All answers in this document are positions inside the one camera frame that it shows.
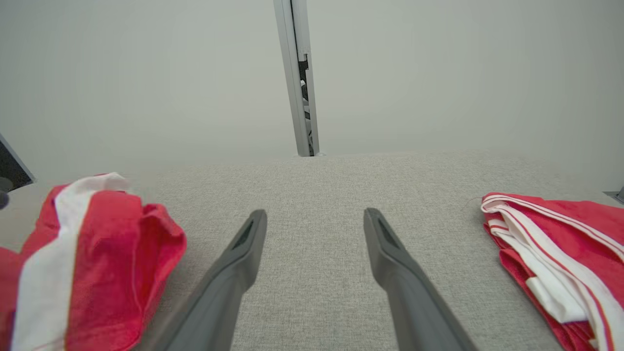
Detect red jersey with white sleeves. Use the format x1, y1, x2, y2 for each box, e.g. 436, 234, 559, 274
480, 193, 624, 351

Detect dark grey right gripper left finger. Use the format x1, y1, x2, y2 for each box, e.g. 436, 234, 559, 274
146, 210, 268, 351

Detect red shorts with white bands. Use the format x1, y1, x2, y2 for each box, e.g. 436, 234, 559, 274
0, 172, 187, 351

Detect grey metal partition post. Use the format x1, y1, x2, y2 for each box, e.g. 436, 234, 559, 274
273, 0, 321, 157

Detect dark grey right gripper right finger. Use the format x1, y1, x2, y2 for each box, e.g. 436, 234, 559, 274
363, 208, 481, 351

